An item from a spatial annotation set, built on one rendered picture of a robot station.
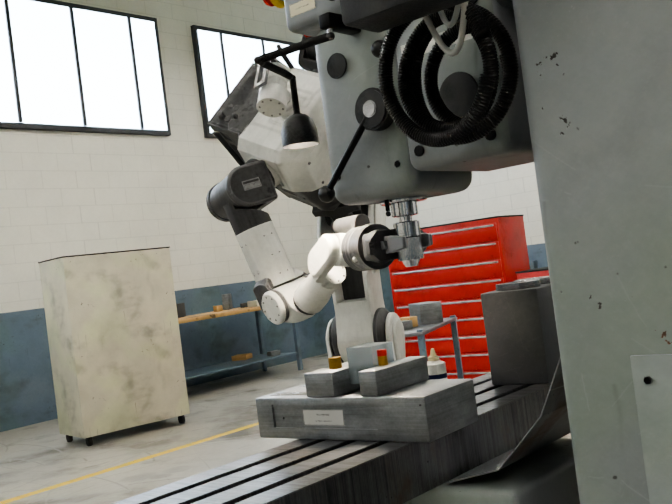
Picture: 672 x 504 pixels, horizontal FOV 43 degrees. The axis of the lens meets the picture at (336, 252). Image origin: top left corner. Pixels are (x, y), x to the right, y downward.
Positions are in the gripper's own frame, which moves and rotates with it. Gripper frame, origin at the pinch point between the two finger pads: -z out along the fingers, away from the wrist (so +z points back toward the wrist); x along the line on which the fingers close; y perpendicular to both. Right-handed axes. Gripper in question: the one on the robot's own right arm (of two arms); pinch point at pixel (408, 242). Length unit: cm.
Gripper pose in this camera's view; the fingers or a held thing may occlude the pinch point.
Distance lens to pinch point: 152.6
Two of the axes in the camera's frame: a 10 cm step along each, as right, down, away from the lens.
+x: 8.8, -1.0, 4.7
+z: -4.6, 0.7, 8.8
